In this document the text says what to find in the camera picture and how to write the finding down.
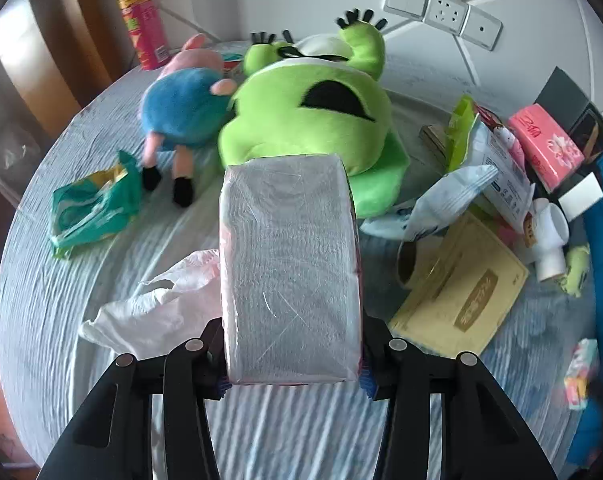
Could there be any white wall socket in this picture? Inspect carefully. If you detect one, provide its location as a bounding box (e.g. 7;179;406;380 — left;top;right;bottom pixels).
424;0;469;36

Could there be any blue body pig plush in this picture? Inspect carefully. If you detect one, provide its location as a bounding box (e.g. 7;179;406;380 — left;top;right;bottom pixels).
140;32;237;208

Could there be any white plastic bag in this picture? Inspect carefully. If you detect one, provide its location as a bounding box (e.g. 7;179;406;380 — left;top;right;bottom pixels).
81;249;224;361

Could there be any flat beige box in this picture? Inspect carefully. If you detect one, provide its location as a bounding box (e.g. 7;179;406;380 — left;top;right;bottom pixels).
389;210;531;358

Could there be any green frog plush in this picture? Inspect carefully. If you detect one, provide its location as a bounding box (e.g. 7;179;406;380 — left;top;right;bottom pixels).
217;8;409;218

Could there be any crumpled white blue packet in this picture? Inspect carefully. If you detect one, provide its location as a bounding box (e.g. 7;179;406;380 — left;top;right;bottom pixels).
359;165;497;241

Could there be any clear white tissue pack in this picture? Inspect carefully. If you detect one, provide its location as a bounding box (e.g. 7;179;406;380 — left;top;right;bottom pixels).
218;152;365;386

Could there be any green white packet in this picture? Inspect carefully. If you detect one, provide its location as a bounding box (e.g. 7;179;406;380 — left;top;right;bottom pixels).
446;95;482;171

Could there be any white box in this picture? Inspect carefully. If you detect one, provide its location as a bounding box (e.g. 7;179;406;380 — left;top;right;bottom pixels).
559;172;603;221

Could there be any white wipes packet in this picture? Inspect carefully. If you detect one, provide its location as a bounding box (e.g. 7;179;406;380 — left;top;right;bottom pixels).
469;115;537;233

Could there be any clear plastic bag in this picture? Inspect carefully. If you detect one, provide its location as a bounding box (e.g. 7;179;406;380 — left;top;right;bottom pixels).
0;120;47;191

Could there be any pink yellow can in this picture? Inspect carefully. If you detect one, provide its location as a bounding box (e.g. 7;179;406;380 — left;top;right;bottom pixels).
115;0;171;71

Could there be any black box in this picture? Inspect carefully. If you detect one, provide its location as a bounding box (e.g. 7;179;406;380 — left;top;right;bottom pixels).
534;66;603;161

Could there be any pastel sanitary pad packet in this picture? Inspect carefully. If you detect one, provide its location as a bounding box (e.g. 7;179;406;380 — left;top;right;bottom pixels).
564;338;599;411

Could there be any white PVC pipe fitting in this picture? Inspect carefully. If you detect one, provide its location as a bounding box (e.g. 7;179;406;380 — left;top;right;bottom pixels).
524;197;571;282

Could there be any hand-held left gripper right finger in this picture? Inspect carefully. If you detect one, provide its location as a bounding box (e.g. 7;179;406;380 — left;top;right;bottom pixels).
359;316;559;480

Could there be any small brown box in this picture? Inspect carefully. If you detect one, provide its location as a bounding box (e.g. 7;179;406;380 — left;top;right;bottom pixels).
420;125;455;158

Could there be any pink tissue packet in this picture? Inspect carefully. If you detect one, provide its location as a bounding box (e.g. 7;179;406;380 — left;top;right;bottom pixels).
506;103;586;193

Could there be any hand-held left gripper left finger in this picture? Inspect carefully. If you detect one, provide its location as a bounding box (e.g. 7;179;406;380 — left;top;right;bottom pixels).
38;317;229;480

